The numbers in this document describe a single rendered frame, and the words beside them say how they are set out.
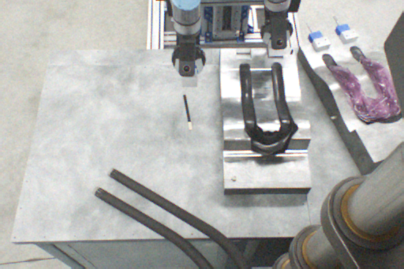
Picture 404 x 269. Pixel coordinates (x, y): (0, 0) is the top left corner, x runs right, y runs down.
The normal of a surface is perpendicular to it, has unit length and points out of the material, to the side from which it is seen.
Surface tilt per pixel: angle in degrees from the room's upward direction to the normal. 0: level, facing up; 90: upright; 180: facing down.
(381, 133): 0
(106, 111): 0
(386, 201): 90
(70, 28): 0
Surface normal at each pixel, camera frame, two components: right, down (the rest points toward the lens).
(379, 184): -0.99, 0.14
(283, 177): 0.00, -0.49
